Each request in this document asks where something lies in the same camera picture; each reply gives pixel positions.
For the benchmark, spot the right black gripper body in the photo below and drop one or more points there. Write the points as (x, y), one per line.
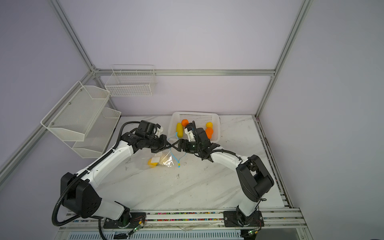
(191, 147)

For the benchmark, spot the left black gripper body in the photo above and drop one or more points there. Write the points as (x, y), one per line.
(156, 144)

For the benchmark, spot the clear zip top bag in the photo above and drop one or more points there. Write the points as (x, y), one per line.
(156, 148)

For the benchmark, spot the white garlic bulb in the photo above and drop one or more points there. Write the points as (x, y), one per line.
(167, 160)

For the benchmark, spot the yellow peach fruit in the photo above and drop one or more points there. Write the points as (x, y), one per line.
(153, 162)

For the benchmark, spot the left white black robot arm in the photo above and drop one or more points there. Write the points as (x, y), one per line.
(79, 197)

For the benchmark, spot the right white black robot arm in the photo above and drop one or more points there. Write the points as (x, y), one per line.
(254, 178)

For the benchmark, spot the orange tangerine top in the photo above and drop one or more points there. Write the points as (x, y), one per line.
(185, 122)

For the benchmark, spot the orange tangerine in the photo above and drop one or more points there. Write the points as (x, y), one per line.
(209, 132)
(185, 122)
(209, 136)

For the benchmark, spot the yellow green mango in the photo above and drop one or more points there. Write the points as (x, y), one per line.
(180, 130)

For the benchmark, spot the orange tangerine bottom right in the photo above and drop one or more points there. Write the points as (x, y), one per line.
(209, 136)

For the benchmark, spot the orange tangerine bottom left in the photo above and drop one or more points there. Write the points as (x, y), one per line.
(209, 132)

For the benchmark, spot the small yellow lemon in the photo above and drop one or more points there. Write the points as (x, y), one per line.
(209, 126)

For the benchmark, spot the white mesh two-tier shelf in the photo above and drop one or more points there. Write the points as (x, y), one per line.
(83, 121)

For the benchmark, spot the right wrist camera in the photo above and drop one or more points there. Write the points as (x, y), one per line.
(189, 132)

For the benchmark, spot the white wire wall basket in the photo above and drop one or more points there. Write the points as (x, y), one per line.
(131, 81)

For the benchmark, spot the aluminium front rail base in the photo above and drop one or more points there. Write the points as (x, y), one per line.
(194, 225)

